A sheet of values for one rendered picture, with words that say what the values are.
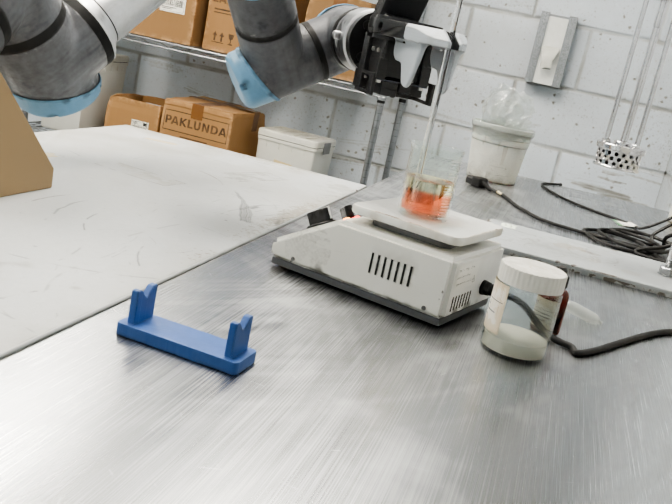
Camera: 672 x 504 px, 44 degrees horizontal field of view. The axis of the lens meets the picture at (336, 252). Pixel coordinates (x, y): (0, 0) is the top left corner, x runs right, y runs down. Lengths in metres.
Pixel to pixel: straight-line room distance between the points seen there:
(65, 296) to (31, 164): 0.33
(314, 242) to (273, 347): 0.20
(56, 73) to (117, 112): 2.26
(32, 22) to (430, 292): 0.59
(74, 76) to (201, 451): 0.74
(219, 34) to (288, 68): 2.18
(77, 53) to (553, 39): 2.30
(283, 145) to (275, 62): 2.14
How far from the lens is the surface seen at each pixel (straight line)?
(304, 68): 1.02
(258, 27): 0.96
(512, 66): 3.26
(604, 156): 1.22
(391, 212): 0.79
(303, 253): 0.82
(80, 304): 0.67
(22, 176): 0.98
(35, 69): 1.11
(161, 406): 0.53
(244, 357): 0.59
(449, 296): 0.76
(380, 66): 0.86
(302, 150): 3.10
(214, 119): 3.11
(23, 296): 0.68
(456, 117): 3.28
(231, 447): 0.49
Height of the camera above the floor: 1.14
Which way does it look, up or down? 14 degrees down
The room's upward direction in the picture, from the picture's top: 12 degrees clockwise
